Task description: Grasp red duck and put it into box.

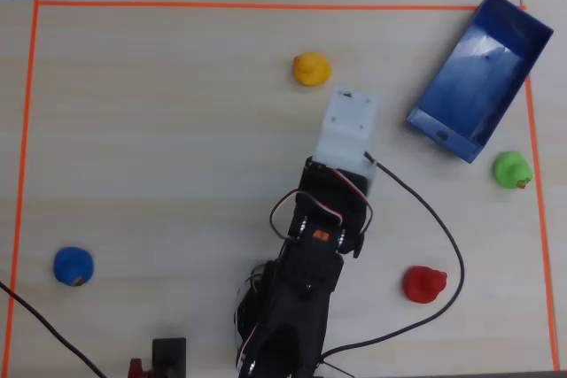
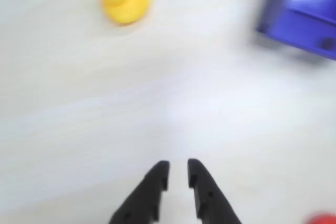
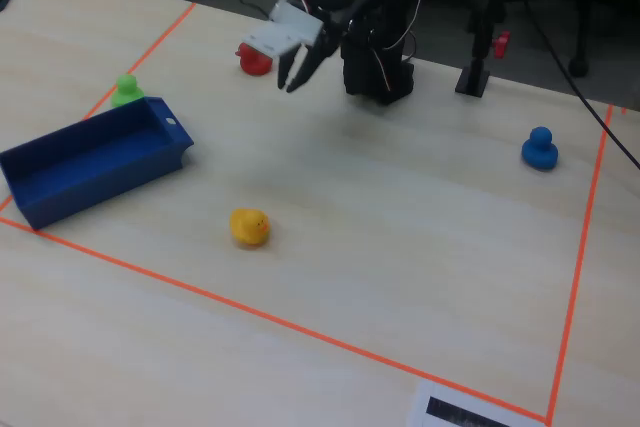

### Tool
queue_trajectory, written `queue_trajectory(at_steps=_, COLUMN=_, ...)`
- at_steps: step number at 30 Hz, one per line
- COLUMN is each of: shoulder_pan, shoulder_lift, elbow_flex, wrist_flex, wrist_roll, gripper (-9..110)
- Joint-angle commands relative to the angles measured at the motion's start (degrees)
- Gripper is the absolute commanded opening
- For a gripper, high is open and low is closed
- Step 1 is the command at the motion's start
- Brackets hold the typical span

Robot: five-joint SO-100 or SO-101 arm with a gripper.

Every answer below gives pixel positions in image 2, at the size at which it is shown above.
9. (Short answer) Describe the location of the blue plastic box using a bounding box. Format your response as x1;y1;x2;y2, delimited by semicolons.
256;0;336;61

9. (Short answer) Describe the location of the red rubber duck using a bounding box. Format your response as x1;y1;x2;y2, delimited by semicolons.
301;212;336;224

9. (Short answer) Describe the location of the yellow rubber duck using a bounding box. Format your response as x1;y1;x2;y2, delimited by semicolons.
92;0;152;27

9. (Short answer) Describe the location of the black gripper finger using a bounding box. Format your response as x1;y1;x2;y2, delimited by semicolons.
109;160;171;224
187;158;243;224

